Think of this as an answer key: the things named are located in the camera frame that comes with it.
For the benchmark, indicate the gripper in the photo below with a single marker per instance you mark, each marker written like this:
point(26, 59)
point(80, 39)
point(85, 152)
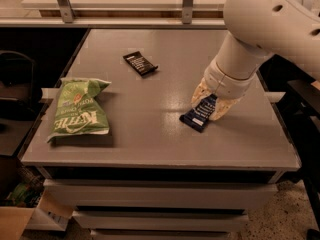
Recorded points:
point(226, 84)

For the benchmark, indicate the blue rxbar blueberry wrapper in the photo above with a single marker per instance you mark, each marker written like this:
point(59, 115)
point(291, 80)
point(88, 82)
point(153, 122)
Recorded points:
point(198, 117)

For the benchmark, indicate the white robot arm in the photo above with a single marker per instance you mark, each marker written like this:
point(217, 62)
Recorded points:
point(258, 30)

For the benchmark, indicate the black rxbar chocolate wrapper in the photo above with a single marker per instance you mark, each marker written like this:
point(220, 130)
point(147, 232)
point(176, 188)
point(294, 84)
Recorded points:
point(139, 63)

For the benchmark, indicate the green jalapeno chip bag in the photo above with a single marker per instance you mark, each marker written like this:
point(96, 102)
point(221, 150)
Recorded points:
point(77, 111)

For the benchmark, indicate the grey drawer cabinet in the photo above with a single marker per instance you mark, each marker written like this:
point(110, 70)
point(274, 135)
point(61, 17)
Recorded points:
point(196, 210)

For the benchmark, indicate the cardboard box with items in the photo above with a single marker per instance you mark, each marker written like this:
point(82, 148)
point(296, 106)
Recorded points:
point(26, 205)

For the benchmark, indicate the middle metal shelf bracket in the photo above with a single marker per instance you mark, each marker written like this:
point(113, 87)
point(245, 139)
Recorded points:
point(187, 11)

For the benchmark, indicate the metal shelf bracket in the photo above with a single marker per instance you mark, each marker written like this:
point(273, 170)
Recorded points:
point(187, 11)
point(66, 11)

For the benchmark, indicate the left metal shelf bracket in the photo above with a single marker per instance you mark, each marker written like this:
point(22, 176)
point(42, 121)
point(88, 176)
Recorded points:
point(66, 11)

